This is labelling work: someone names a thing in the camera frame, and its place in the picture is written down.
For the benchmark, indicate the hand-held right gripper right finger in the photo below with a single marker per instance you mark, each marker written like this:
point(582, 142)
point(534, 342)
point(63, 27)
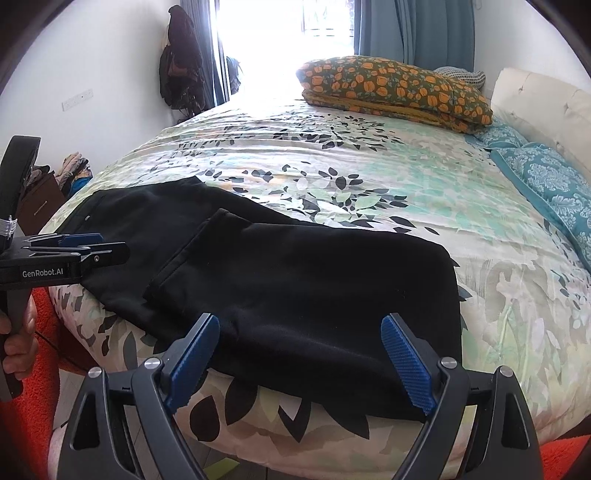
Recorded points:
point(406, 364)

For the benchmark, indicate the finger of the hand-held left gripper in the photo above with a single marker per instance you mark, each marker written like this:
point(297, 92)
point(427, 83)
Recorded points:
point(111, 254)
point(83, 239)

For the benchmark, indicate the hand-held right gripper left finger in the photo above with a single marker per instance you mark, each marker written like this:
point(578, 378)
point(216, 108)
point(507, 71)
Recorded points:
point(194, 364)

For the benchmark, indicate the black pants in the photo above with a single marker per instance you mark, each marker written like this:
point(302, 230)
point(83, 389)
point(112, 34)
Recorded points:
point(300, 286)

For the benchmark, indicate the person's left hand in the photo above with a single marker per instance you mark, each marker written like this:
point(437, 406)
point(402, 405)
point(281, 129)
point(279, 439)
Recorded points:
point(23, 357)

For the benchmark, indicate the orange rug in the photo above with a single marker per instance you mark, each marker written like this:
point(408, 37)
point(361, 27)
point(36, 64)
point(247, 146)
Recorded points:
point(46, 323)

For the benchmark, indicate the brown cabinet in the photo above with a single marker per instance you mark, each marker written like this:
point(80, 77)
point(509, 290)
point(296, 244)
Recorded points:
point(41, 207)

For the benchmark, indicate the pile of clothes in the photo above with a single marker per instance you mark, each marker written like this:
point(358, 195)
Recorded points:
point(74, 168)

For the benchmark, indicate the green paper slip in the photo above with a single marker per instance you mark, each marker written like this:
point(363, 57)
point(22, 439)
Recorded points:
point(219, 470)

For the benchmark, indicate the bed with floral sheet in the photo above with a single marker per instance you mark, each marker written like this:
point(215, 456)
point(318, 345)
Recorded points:
point(392, 207)

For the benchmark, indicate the dark hanging coat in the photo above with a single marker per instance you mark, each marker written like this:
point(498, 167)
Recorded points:
point(182, 60)

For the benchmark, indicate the dark bag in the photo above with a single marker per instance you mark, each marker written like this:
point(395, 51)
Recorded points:
point(233, 74)

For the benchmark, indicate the large teal patterned pillow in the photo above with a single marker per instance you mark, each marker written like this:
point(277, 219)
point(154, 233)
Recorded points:
point(549, 184)

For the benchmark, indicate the small teal patterned pillow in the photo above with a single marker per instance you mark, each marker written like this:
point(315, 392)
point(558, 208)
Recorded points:
point(501, 136)

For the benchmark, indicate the glass sliding door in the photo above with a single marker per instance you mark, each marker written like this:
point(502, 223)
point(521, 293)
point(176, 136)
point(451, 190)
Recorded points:
point(286, 41)

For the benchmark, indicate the orange floral folded quilt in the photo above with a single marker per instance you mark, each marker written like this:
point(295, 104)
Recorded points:
point(392, 85)

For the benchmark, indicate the striped cushion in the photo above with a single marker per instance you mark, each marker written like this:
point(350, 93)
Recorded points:
point(464, 77)

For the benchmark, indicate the cream padded headboard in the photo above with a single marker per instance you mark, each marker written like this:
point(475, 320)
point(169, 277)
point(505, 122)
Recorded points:
point(545, 101)

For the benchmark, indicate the wide blue curtain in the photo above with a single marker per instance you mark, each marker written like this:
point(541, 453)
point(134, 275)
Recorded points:
point(415, 32)

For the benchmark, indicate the white wall socket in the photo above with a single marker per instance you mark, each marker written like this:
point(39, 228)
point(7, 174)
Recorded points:
point(78, 100)

